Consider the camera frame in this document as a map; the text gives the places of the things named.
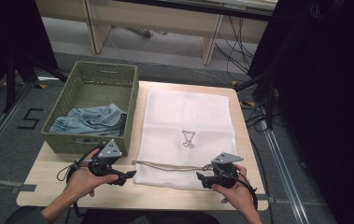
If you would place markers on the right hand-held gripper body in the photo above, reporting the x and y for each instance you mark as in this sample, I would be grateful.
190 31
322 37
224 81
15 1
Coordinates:
226 174

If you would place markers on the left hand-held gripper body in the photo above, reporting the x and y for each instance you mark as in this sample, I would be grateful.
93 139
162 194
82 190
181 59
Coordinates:
109 151

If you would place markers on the light blue denim garment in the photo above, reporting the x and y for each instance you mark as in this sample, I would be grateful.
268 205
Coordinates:
93 121

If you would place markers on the green woven plastic basket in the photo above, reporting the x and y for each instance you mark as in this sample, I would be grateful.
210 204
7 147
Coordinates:
100 90

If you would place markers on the white mesh laundry bag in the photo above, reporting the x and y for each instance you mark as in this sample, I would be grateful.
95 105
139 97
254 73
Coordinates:
184 115

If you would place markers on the person's right hand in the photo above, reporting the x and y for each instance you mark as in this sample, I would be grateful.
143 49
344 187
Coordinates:
241 194

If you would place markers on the person's left hand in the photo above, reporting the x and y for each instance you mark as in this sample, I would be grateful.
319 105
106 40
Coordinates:
79 182

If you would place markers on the black tripod stand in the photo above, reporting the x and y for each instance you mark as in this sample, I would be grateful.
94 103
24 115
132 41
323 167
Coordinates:
11 81
268 99

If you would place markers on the grey power strip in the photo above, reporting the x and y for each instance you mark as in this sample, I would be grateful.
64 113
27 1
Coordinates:
143 32

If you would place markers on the light wooden desk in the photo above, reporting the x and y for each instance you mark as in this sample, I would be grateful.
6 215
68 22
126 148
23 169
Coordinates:
152 21

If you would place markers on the metal floor rail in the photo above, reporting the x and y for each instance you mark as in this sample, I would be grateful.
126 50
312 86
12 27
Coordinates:
0 124
285 177

